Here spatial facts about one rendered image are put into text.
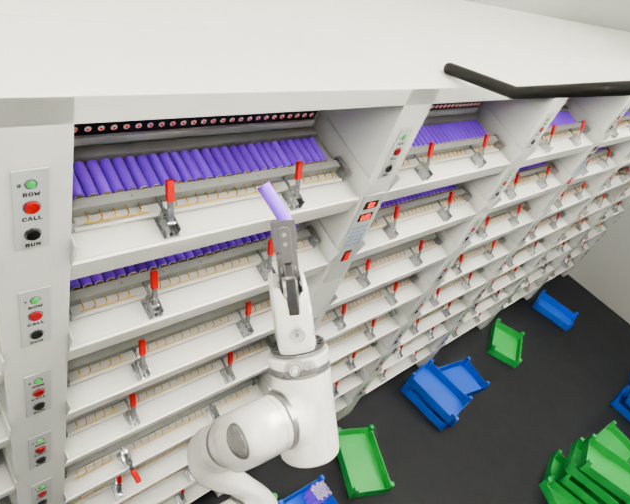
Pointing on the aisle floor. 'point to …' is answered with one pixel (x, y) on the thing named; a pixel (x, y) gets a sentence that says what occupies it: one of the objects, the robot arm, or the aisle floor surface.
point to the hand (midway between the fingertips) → (283, 235)
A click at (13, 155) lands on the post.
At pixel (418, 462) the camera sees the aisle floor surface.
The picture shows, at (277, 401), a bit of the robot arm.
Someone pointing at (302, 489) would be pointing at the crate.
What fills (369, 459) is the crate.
